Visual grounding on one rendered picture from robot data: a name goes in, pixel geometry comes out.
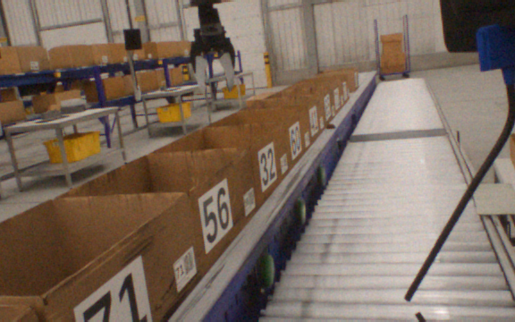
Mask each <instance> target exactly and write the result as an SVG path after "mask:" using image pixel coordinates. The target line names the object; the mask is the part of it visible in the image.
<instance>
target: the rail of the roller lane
mask: <svg viewBox="0 0 515 322"><path fill-rule="evenodd" d="M426 84H427V86H428V88H429V91H430V94H431V96H432V99H433V100H434V103H435V107H436V109H437V112H438V114H439V117H440V119H441V122H442V124H443V127H444V130H445V132H449V133H450V136H448V140H450V143H451V146H452V149H453V151H454V155H455V156H456V158H457V161H458V165H459V166H460V170H461V174H463V179H465V183H466V184H467V187H468V186H469V185H470V183H471V182H472V180H473V178H474V177H475V175H476V173H475V172H474V168H473V166H472V164H471V163H470V161H469V158H468V157H467V156H466V154H465V152H464V150H463V148H462V146H461V144H460V151H459V142H458V141H457V134H456V132H455V130H454V129H453V127H452V124H451V122H450V120H449V118H447V115H446V113H445V112H444V110H443V107H442V105H441V103H440V101H439V99H438V97H437V95H436V94H435V90H434V88H433V86H432V83H431V81H430V80H429V78H426ZM480 222H482V224H483V225H484V226H483V228H485V230H486V232H487V237H488V239H490V242H491V247H492V249H494V253H495V254H494V255H495V259H499V263H500V268H501V271H502V272H503V274H504V276H505V277H504V278H505V281H506V286H509V289H510V291H511V295H512V299H513V300H514V301H515V252H514V250H513V248H512V246H511V243H510V241H509V238H508V236H507V234H506V232H505V231H504V229H503V227H502V224H500V222H499V220H498V218H497V215H496V214H495V215H480Z"/></svg>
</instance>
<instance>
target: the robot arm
mask: <svg viewBox="0 0 515 322"><path fill-rule="evenodd" d="M189 2H190V7H196V6H197V7H198V20H199V25H200V27H199V28H194V35H193V37H194V38H195V41H191V44H192V46H191V50H190V60H191V64H192V67H193V70H194V72H195V75H196V79H197V83H198V87H199V89H200V90H201V92H202V93H203V95H206V89H207V87H206V84H205V81H206V75H205V69H206V68H207V60H206V59H205V58H204V57H202V54H201V52H204V55H207V52H208V51H217V52H218V54H219V55H220V54H221V51H220V50H224V51H223V55H222V56H221V57H220V59H219V61H220V64H221V65H222V66H223V68H224V76H225V77H226V85H227V88H228V91H229V92H231V91H232V86H233V81H234V68H235V50H234V47H233V45H232V42H231V39H230V38H227V37H226V36H225V34H226V33H227V32H226V31H225V30H224V25H222V22H221V18H220V14H219V11H217V9H216V8H213V5H214V4H221V3H222V0H189Z"/></svg>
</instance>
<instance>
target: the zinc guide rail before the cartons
mask: <svg viewBox="0 0 515 322"><path fill-rule="evenodd" d="M376 72H377V71H372V72H371V73H370V74H369V76H368V77H367V78H366V79H365V81H364V82H363V83H362V85H361V87H360V88H359V89H358V90H356V92H355V93H354V94H353V95H352V97H351V98H350V99H349V100H348V102H347V103H346V104H345V105H344V107H343V108H342V109H341V110H340V113H339V114H338V115H336V117H335V118H334V119H333V120H332V121H331V122H330V123H333V124H334V125H335V126H336V128H335V129H324V130H323V132H322V133H321V134H320V135H319V137H318V138H317V140H316V141H315V143H314V144H313V145H312V146H311V148H310V149H309V150H308V151H307V153H306V154H305V155H303V156H302V158H301V159H300V160H299V161H298V163H297V164H296V165H295V166H294V167H293V168H292V169H291V171H290V173H289V174H288V175H287V176H286V178H285V179H284V180H283V181H282V183H281V184H280V185H279V186H278V188H277V189H276V190H275V191H273V193H272V194H271V195H270V196H269V197H268V199H267V200H266V202H265V204H264V205H263V206H262V207H261V208H260V210H259V211H258V212H257V213H256V214H255V215H254V216H253V217H252V219H251V220H250V221H249V223H248V224H247V225H246V226H245V227H243V229H242V230H241V232H240V234H239V235H238V236H237V237H236V238H235V240H234V241H233V242H232V244H231V245H230V246H229V247H228V248H227V250H226V251H225V252H224V254H223V255H222V256H221V257H220V258H219V260H218V261H217V262H215V264H214V265H213V266H212V267H211V268H210V270H209V271H208V272H207V274H206V275H205V276H204V277H203V278H202V280H201V281H200V282H199V283H198V286H197V287H196V288H195V289H194V291H193V292H192V293H190V295H189V296H188V297H187V298H186V299H185V301H184V302H183V303H182V305H181V306H180V307H179V308H178V309H177V311H176V312H175V313H174V314H173V316H172V317H171V318H170V319H169V321H168V322H203V320H204V319H205V317H206V316H207V314H208V313H209V311H210V310H211V308H212V307H213V305H214V304H215V302H216V301H218V299H219V298H220V296H221V295H222V294H223V292H224V290H225V289H226V287H227V286H228V284H229V283H230V282H231V280H232V278H233V277H234V276H235V274H236V273H237V271H238V270H239V268H240V267H241V265H242V264H243V262H245V261H246V258H247V257H248V255H249V254H250V252H251V251H252V250H253V249H254V247H255V246H256V245H257V243H258V241H259V240H260V238H261V237H262V236H263V234H264V233H265V230H266V228H267V227H268V226H269V225H270V224H271V222H272V221H273V219H275V218H276V216H277V215H278V213H279V212H280V210H281V209H282V207H283V206H284V204H285V203H286V200H287V199H288V198H289V197H290V196H291V194H292V192H293V191H294V189H295V188H296V187H297V185H298V184H299V182H300V180H301V179H302V178H303V176H305V175H306V173H307V172H308V169H309V168H310V167H311V166H312V164H313V163H314V161H315V160H316V158H317V157H318V155H319V154H320V152H321V151H322V149H323V148H324V147H325V145H326V143H327V142H328V140H329V139H330V138H331V136H333V134H334V133H335V131H336V130H337V129H338V127H339V126H340V124H341V123H342V121H343V119H344V118H345V117H346V115H347V114H348V112H349V111H350V109H351V108H352V106H353V105H354V103H355V102H356V100H358V99H359V97H360V96H361V94H362V93H363V91H364V90H365V89H366V87H367V85H368V83H369V82H370V81H371V80H372V78H373V77H374V75H375V74H376Z"/></svg>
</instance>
